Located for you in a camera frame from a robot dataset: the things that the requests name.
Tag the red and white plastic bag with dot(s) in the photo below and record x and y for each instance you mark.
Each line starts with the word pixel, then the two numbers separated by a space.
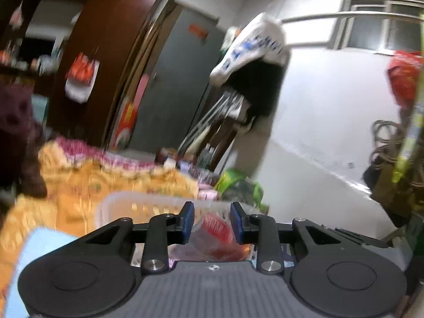
pixel 81 76

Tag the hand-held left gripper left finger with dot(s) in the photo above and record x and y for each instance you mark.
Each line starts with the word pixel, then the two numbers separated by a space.
pixel 187 222

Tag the grey metal door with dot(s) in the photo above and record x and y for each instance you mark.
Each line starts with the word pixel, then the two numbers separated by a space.
pixel 175 82

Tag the red shiny packet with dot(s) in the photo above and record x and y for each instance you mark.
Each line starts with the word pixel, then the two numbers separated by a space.
pixel 215 233

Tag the pink patterned cloth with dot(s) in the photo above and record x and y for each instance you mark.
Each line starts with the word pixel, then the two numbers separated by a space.
pixel 99 154

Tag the light blue cloth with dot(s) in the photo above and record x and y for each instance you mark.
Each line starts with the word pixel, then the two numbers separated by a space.
pixel 33 255

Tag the window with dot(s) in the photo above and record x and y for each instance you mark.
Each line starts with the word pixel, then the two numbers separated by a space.
pixel 374 23

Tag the dark olive hanging bag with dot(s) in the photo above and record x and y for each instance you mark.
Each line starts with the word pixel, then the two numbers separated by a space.
pixel 394 192

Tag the white and black jacket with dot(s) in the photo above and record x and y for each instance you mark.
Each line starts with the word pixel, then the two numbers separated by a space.
pixel 255 46

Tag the green bag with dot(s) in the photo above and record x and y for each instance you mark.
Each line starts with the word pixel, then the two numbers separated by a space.
pixel 238 185

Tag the red hanging bag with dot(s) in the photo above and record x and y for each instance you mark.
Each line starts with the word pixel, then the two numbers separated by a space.
pixel 404 76

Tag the brown wooden wardrobe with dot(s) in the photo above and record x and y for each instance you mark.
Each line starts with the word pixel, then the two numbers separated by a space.
pixel 99 23

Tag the red printed sack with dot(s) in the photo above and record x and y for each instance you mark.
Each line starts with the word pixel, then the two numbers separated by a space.
pixel 125 122

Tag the orange blanket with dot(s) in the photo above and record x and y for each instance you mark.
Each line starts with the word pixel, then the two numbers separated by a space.
pixel 82 188

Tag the maroon clothing pile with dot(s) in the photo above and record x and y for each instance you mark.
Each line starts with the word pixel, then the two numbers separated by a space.
pixel 16 139

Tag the small white hanging bag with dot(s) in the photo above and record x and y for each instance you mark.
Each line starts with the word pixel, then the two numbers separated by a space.
pixel 16 15

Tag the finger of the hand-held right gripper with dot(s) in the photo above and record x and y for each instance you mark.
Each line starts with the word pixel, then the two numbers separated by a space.
pixel 361 237

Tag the white plastic basket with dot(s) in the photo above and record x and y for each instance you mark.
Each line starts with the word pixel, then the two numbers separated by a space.
pixel 112 205

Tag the metal crutches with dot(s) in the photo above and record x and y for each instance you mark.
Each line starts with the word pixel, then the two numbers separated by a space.
pixel 205 119

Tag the pink board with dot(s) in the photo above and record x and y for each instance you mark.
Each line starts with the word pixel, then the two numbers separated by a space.
pixel 141 91

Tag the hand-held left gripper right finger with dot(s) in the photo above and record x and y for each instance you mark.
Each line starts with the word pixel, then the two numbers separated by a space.
pixel 237 222

